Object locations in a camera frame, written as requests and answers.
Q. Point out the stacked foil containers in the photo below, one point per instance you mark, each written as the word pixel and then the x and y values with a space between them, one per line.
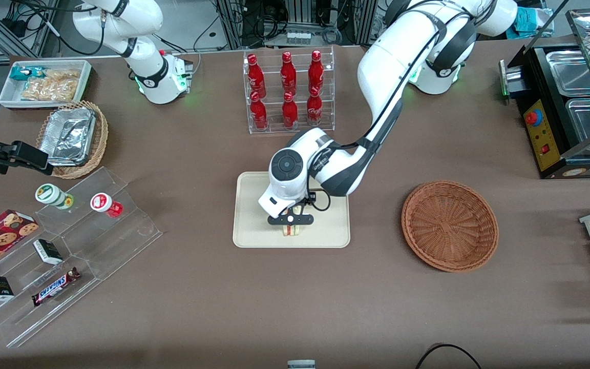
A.
pixel 67 136

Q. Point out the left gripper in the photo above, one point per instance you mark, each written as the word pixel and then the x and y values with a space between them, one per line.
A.
pixel 305 200

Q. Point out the white rectangular bin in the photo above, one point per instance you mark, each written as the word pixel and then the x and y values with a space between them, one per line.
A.
pixel 5 92

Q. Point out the red cola bottle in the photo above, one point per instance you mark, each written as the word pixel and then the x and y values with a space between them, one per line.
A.
pixel 316 72
pixel 258 111
pixel 256 77
pixel 288 74
pixel 314 107
pixel 290 110

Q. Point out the clear acrylic bottle rack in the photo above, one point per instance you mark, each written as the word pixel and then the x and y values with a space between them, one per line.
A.
pixel 328 87

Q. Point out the grey device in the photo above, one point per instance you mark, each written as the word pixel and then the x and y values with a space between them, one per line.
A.
pixel 301 364

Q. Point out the white power strip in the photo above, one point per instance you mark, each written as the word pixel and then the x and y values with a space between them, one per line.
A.
pixel 297 37

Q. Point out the sandwich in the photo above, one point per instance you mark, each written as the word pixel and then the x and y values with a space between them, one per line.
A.
pixel 292 230

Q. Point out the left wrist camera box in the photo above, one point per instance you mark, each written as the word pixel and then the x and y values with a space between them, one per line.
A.
pixel 279 221

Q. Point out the round brown wicker basket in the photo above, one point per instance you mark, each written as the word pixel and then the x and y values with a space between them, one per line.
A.
pixel 448 225

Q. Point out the red emergency stop button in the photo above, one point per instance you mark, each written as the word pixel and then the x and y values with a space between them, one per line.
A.
pixel 533 118

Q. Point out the bagged crackers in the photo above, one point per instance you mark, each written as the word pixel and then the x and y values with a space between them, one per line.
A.
pixel 51 87

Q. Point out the teal snack packet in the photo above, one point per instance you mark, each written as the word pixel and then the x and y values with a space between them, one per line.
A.
pixel 21 73

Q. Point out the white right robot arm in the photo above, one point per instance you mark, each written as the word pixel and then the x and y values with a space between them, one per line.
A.
pixel 146 66

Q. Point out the clear acrylic stepped display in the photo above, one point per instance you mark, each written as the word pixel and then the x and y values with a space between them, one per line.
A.
pixel 121 241

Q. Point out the red label white cup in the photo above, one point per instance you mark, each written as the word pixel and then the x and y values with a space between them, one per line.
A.
pixel 104 203

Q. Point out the Snickers bar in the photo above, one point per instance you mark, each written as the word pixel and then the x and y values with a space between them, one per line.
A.
pixel 55 287

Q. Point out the light wicker basket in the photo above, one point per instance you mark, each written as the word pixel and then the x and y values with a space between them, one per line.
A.
pixel 100 138

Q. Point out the beige plastic tray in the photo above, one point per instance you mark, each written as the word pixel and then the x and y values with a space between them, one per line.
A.
pixel 254 225

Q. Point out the black food warmer yellow panel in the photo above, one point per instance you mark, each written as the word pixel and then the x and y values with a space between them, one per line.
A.
pixel 546 102

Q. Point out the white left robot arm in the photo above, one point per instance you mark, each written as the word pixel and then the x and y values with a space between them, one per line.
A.
pixel 387 66

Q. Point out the green label white cup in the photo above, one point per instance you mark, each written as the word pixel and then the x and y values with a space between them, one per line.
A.
pixel 51 195

